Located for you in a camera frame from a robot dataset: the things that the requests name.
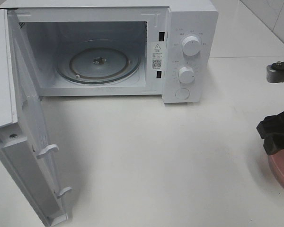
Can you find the white round door button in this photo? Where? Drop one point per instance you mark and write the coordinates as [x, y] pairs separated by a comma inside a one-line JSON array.
[[182, 94]]

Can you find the white microwave door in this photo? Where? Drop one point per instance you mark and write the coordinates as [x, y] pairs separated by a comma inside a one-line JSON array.
[[25, 147]]

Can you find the white lower timer knob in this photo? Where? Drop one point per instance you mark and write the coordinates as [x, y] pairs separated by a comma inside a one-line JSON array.
[[186, 75]]

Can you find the white microwave oven body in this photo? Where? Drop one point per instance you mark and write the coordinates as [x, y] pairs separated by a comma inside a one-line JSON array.
[[54, 23]]

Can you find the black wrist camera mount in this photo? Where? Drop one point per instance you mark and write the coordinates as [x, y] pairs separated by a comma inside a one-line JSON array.
[[275, 72]]

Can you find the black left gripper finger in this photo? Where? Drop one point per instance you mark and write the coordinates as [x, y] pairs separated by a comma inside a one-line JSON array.
[[271, 125]]

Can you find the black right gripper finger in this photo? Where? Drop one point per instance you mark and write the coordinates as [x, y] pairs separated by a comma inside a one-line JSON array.
[[273, 144]]

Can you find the white warning label sticker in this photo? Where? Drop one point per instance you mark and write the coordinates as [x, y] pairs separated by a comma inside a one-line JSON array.
[[158, 52]]

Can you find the white upper power knob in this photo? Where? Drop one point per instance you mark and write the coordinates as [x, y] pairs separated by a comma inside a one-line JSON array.
[[191, 45]]

